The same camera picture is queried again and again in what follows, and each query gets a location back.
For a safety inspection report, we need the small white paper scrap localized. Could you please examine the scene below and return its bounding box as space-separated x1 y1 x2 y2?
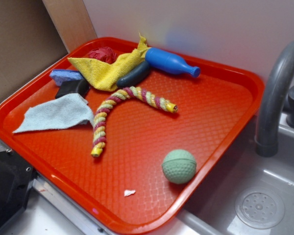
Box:
124 189 136 197

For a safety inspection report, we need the dark green cucumber toy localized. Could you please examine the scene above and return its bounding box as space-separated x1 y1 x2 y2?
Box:
116 61 150 88

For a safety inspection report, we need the blue plastic bottle toy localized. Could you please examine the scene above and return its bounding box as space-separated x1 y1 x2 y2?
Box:
145 47 201 78

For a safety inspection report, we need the yellow cloth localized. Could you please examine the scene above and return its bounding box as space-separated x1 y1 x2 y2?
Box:
68 36 150 92

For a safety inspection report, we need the black block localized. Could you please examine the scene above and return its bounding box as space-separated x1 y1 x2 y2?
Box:
55 79 90 99

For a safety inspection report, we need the twisted multicolour rope toy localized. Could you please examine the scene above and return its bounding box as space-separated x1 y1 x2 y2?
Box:
91 86 178 158

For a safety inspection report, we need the blue sponge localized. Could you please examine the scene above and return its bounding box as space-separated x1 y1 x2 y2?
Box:
49 69 84 87

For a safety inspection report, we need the light blue cloth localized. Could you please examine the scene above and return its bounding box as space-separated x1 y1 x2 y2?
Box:
13 93 94 133

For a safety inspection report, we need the brown cardboard panel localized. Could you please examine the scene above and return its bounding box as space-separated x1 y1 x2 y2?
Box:
0 0 67 103

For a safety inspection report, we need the red crumpled ball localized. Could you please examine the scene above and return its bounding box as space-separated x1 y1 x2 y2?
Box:
88 47 117 64

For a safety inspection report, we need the wooden board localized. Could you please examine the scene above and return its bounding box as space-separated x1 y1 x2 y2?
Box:
43 0 97 52

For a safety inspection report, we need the green dimpled ball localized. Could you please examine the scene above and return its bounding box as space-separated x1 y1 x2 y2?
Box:
162 149 197 185

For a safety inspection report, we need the red plastic tray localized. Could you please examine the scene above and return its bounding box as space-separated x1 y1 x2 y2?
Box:
0 36 265 235

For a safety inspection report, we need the grey toy faucet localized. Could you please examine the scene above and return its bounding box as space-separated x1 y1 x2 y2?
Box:
255 41 294 157

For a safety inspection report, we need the grey toy sink basin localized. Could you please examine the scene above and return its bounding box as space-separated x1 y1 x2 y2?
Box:
178 121 294 235

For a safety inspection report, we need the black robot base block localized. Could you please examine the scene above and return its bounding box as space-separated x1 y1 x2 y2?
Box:
0 149 36 232

